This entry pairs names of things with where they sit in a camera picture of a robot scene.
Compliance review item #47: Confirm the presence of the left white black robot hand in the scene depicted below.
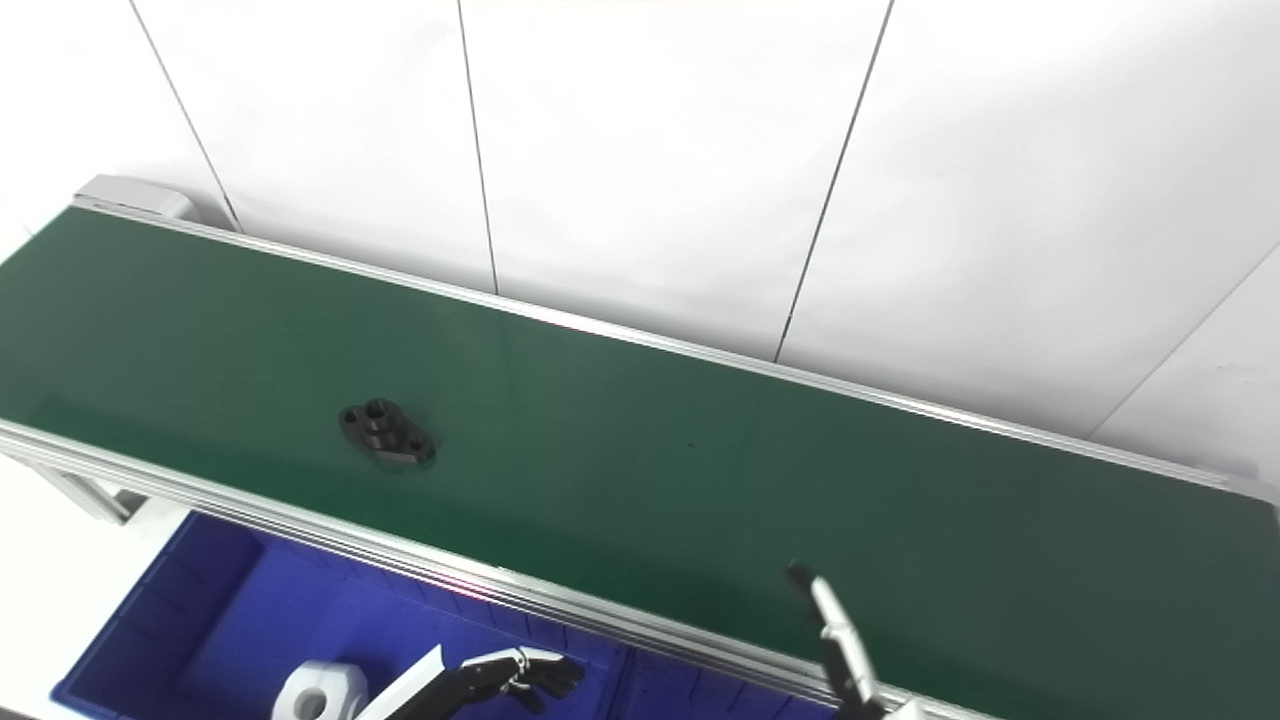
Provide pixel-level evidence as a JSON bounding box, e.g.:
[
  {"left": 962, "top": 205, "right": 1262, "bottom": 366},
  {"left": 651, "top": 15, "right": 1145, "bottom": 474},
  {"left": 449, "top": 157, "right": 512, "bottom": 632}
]
[{"left": 355, "top": 645, "right": 587, "bottom": 720}]

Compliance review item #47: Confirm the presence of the blue plastic bin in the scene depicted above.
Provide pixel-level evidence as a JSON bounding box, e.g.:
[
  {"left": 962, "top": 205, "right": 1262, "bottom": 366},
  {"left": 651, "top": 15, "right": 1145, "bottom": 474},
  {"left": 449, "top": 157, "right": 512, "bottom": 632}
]
[
  {"left": 50, "top": 510, "right": 629, "bottom": 720},
  {"left": 610, "top": 648, "right": 843, "bottom": 720}
]

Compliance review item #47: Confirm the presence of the green conveyor belt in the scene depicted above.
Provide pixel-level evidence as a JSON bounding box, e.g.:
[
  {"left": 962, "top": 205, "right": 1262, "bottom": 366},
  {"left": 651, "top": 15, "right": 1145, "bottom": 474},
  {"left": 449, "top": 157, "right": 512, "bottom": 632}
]
[
  {"left": 0, "top": 207, "right": 1280, "bottom": 720},
  {"left": 0, "top": 195, "right": 1280, "bottom": 720}
]

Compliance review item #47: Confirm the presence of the grey conveyor end housing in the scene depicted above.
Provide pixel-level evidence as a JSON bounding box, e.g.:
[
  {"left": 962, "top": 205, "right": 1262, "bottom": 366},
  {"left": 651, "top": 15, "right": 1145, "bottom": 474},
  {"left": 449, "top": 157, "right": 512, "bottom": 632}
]
[{"left": 74, "top": 175, "right": 197, "bottom": 224}]

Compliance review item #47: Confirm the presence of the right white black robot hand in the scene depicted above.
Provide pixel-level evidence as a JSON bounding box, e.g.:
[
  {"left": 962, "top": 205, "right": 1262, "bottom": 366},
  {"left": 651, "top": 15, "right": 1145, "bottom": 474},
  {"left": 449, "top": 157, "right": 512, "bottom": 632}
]
[{"left": 787, "top": 564, "right": 927, "bottom": 720}]

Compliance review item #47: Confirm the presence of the black flange part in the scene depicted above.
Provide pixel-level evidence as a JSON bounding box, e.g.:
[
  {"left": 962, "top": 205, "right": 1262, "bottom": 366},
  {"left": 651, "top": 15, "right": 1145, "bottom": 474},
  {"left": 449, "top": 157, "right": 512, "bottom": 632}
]
[{"left": 338, "top": 398, "right": 438, "bottom": 470}]

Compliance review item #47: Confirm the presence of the aluminium conveyor leg bracket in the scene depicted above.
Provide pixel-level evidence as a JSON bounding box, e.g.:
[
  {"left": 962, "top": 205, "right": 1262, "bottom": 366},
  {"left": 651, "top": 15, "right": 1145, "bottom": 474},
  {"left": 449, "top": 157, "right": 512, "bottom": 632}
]
[{"left": 28, "top": 462, "right": 149, "bottom": 527}]

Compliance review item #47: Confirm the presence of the white hexagonal part with hole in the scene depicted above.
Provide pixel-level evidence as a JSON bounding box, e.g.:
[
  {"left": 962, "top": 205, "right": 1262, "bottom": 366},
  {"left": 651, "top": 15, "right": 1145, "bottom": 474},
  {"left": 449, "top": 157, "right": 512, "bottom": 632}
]
[{"left": 272, "top": 660, "right": 370, "bottom": 720}]

